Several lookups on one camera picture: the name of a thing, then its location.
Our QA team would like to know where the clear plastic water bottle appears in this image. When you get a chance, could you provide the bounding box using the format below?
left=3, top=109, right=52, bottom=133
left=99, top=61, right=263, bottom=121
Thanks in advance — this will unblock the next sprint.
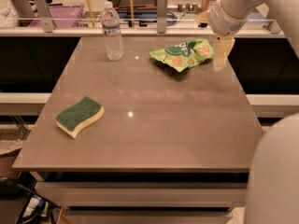
left=101, top=1, right=123, bottom=61

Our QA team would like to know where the table drawer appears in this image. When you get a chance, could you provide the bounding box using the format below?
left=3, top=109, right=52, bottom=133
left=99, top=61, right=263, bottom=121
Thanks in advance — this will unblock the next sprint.
left=36, top=182, right=247, bottom=208
left=65, top=211, right=232, bottom=224

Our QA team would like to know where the lower table drawer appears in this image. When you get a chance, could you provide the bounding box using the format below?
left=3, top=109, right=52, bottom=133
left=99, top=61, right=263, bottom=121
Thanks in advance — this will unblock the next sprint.
left=65, top=211, right=232, bottom=224

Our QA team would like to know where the metal rail post centre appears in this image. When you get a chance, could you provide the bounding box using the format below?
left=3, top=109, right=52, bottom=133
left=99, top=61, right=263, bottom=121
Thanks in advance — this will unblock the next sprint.
left=157, top=0, right=168, bottom=34

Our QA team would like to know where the upper table drawer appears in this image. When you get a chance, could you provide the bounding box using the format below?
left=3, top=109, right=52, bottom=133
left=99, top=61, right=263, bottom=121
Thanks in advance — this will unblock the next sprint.
left=36, top=182, right=247, bottom=208

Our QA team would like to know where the green and yellow sponge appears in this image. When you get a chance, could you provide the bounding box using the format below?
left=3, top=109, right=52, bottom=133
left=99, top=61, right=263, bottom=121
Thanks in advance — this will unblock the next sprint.
left=55, top=96, right=104, bottom=139

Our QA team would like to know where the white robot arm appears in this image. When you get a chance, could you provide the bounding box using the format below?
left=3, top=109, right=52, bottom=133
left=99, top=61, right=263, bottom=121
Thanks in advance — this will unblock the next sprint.
left=204, top=0, right=299, bottom=224

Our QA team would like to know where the yellow stick left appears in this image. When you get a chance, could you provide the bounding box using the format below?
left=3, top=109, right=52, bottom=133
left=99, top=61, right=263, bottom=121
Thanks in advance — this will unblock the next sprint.
left=86, top=0, right=95, bottom=28

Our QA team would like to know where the metal rail post left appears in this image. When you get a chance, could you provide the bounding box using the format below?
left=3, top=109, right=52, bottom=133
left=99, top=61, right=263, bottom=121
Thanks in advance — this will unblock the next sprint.
left=34, top=0, right=55, bottom=33

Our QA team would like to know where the purple plastic crate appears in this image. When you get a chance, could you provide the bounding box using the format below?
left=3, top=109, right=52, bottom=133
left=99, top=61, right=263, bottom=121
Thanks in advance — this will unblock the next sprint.
left=29, top=5, right=84, bottom=28

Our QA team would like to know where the box of clutter on floor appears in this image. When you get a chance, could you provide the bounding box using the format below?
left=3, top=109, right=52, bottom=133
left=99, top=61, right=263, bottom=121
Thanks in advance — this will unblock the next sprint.
left=16, top=194, right=69, bottom=224

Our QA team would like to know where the yellow stick centre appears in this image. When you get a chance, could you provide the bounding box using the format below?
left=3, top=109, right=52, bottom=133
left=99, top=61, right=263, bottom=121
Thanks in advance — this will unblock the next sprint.
left=129, top=0, right=135, bottom=28

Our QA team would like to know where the yellow stick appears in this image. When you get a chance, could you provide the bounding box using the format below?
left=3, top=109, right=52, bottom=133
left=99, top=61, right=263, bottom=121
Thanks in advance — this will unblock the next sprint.
left=86, top=0, right=95, bottom=28
left=129, top=0, right=135, bottom=28

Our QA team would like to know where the green rice chip bag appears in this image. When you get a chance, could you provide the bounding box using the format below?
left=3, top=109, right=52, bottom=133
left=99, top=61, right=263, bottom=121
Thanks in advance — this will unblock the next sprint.
left=149, top=39, right=214, bottom=72

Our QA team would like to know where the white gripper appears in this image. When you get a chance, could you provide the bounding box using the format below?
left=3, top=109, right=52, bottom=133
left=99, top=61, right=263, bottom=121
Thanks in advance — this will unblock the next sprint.
left=196, top=0, right=249, bottom=71

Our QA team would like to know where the metal rail post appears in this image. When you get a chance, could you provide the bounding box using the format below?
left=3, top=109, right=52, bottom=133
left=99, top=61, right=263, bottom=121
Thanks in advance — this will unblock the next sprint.
left=34, top=0, right=55, bottom=33
left=157, top=0, right=168, bottom=34

